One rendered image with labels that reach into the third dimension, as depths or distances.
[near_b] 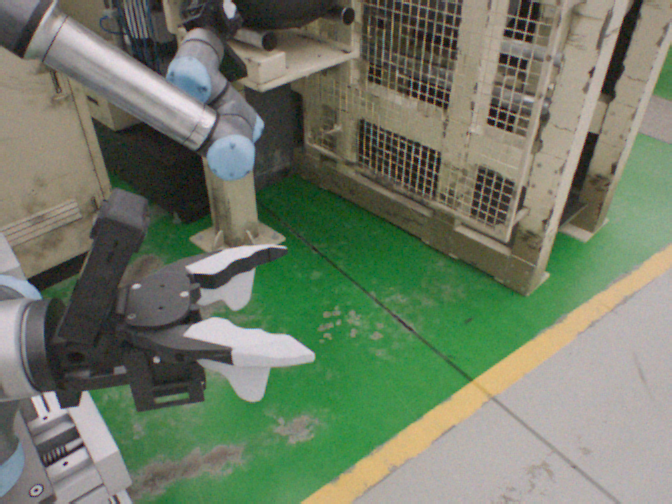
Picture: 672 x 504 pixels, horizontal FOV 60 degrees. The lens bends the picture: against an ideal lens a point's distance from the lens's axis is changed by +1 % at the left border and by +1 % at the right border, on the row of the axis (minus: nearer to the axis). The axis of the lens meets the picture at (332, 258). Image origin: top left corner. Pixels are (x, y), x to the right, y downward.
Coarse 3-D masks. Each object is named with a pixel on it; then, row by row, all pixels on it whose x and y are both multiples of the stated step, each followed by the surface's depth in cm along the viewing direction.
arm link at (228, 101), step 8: (224, 88) 101; (232, 88) 103; (224, 96) 101; (232, 96) 102; (240, 96) 104; (208, 104) 101; (216, 104) 101; (224, 104) 101; (232, 104) 101; (240, 104) 103; (248, 104) 106; (216, 112) 101; (224, 112) 99; (232, 112) 99; (240, 112) 100; (248, 112) 103; (248, 120) 100; (256, 120) 106; (256, 128) 106; (256, 136) 106
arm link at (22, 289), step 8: (0, 280) 59; (8, 280) 60; (16, 280) 60; (0, 288) 57; (8, 288) 59; (16, 288) 59; (24, 288) 60; (32, 288) 61; (0, 296) 56; (8, 296) 57; (16, 296) 59; (24, 296) 59; (32, 296) 61; (40, 296) 62
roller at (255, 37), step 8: (248, 24) 143; (240, 32) 143; (248, 32) 141; (256, 32) 140; (264, 32) 139; (240, 40) 145; (248, 40) 142; (256, 40) 140; (264, 40) 138; (272, 40) 140; (264, 48) 140; (272, 48) 141
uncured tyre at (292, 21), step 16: (240, 0) 132; (256, 0) 132; (272, 0) 135; (288, 0) 138; (304, 0) 141; (320, 0) 145; (336, 0) 150; (256, 16) 137; (272, 16) 138; (288, 16) 141; (304, 16) 144; (320, 16) 152
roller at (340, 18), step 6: (336, 6) 156; (342, 6) 155; (330, 12) 157; (336, 12) 155; (342, 12) 154; (348, 12) 154; (354, 12) 156; (324, 18) 160; (330, 18) 158; (336, 18) 156; (342, 18) 155; (348, 18) 155; (354, 18) 157; (348, 24) 156
